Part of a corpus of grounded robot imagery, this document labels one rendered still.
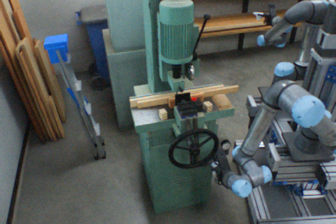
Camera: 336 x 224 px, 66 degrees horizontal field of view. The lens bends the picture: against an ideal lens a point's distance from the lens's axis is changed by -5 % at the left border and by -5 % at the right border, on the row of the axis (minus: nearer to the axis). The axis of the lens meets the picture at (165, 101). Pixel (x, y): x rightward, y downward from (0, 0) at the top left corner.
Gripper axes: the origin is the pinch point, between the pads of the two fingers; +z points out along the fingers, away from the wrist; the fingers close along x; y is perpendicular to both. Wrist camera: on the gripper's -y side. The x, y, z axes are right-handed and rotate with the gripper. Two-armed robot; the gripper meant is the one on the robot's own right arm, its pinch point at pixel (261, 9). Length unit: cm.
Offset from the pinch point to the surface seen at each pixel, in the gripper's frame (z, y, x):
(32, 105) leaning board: 37, 50, -208
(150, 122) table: -70, 19, -110
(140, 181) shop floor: -37, 107, -130
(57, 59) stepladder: 0, -2, -160
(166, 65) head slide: -46, 1, -91
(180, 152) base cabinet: -71, 49, -96
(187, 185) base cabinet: -71, 85, -96
